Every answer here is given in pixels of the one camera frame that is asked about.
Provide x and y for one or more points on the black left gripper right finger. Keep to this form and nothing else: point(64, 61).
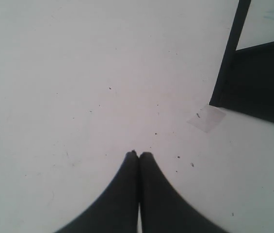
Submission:
point(163, 210)

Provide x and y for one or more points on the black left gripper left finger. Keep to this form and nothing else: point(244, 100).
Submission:
point(116, 209)

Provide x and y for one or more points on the clear tape piece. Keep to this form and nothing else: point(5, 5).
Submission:
point(207, 118)

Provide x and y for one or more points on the black metal shelf rack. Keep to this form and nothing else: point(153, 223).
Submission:
point(245, 82)

